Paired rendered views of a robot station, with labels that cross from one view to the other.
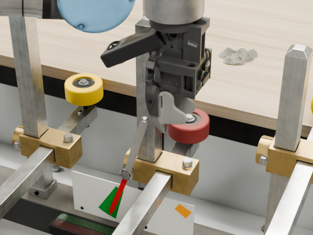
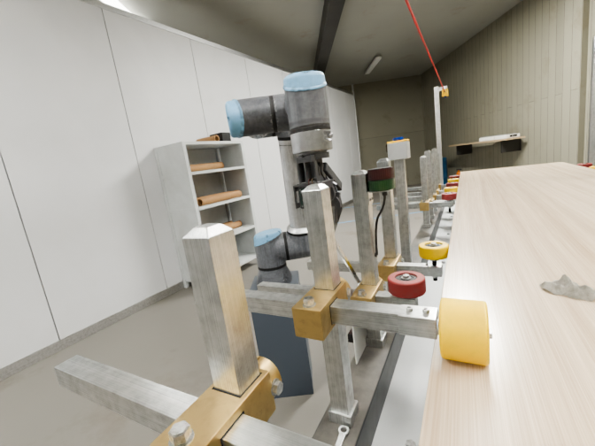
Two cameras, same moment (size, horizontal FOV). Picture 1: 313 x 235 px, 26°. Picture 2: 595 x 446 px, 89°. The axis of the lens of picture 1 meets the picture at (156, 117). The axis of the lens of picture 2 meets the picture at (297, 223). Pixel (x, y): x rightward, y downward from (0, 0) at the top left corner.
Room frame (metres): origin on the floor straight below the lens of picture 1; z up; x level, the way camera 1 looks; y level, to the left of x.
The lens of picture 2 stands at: (0.93, -0.72, 1.19)
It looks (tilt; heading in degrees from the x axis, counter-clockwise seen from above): 11 degrees down; 96
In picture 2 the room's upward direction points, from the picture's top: 8 degrees counter-clockwise
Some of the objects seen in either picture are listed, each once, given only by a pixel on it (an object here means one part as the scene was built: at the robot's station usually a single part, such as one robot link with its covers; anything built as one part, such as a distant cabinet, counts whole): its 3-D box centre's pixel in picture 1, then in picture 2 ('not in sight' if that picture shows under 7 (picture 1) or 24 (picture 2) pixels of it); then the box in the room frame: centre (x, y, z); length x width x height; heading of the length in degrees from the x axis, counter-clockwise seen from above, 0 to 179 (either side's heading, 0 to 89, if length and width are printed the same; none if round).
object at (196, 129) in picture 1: (188, 140); (407, 298); (1.08, -0.06, 0.85); 0.08 x 0.08 x 0.11
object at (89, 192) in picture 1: (131, 207); (368, 318); (1.00, 0.05, 0.75); 0.26 x 0.01 x 0.10; 66
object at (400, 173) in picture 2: not in sight; (404, 217); (1.22, 0.48, 0.92); 0.05 x 0.04 x 0.45; 66
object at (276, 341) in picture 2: not in sight; (282, 332); (0.60, 0.77, 0.30); 0.25 x 0.25 x 0.60; 4
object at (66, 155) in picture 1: (46, 144); (390, 265); (1.10, 0.22, 0.83); 0.13 x 0.06 x 0.05; 66
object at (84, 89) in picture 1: (85, 103); (434, 261); (1.21, 0.15, 0.85); 0.08 x 0.08 x 0.11
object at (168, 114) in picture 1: (170, 115); not in sight; (0.89, -0.02, 1.04); 0.06 x 0.03 x 0.09; 66
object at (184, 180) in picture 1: (161, 168); (370, 295); (1.00, -0.01, 0.84); 0.13 x 0.06 x 0.05; 66
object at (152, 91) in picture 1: (155, 89); not in sight; (0.90, 0.00, 1.08); 0.05 x 0.02 x 0.09; 156
